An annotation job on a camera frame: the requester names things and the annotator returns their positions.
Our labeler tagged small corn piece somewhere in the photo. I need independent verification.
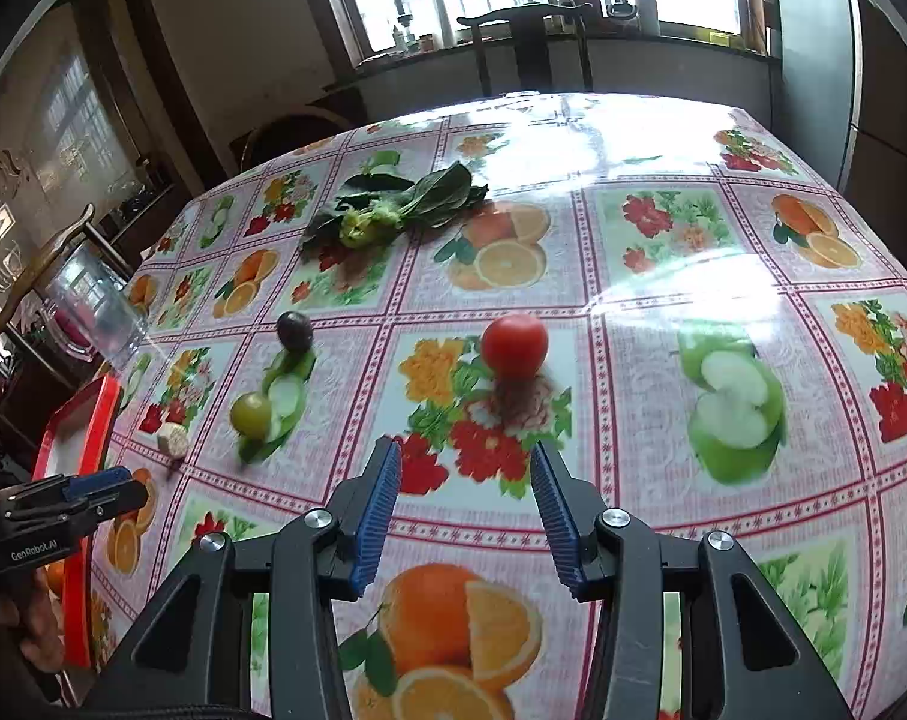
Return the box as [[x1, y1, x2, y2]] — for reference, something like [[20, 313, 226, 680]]
[[156, 422, 190, 461]]

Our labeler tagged green plum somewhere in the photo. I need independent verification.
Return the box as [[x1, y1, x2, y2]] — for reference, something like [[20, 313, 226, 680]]
[[229, 392, 273, 440]]

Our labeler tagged dark plum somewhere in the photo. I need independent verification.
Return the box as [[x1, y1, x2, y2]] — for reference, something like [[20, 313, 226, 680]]
[[276, 310, 314, 355]]

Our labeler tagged small red tomato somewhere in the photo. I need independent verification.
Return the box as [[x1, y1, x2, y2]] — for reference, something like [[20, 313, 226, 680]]
[[479, 314, 549, 379]]

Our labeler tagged orange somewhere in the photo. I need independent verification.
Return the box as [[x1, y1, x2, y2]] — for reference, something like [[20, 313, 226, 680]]
[[45, 559, 65, 598]]

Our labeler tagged person's left hand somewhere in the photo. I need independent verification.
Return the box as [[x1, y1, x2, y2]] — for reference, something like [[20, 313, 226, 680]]
[[0, 574, 65, 673]]

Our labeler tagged red white tray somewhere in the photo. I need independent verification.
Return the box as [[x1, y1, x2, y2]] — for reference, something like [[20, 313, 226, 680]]
[[32, 374, 122, 668]]

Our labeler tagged magenta thermos bottle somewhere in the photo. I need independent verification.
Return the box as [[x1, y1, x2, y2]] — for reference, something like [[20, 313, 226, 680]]
[[53, 309, 92, 349]]

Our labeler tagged wooden chair left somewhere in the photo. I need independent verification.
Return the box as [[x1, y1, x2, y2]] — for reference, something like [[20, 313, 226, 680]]
[[0, 202, 99, 347]]

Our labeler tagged clear glass mug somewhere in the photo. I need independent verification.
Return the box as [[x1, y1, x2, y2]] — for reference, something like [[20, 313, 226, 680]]
[[47, 247, 146, 371]]

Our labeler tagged floral plastic tablecloth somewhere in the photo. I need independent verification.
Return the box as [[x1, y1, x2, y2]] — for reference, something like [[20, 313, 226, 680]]
[[89, 94, 907, 718]]

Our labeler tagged green leafy vegetable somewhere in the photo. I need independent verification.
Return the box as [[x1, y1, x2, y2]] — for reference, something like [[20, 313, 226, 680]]
[[301, 161, 488, 254]]

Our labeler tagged round dark chair back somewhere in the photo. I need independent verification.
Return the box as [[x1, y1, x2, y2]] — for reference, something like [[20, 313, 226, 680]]
[[239, 106, 353, 171]]

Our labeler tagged silver refrigerator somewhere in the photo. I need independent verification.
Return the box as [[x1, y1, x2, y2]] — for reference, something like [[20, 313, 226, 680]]
[[774, 0, 862, 190]]

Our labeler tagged kettle on windowsill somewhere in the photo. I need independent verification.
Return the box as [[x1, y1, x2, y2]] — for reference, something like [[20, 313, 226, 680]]
[[608, 0, 639, 25]]

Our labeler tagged dark wooden chair far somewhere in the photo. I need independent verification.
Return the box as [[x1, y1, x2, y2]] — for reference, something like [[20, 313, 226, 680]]
[[456, 4, 595, 98]]

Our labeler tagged white paper roll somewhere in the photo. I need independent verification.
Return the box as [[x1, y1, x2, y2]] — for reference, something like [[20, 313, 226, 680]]
[[634, 0, 660, 36]]

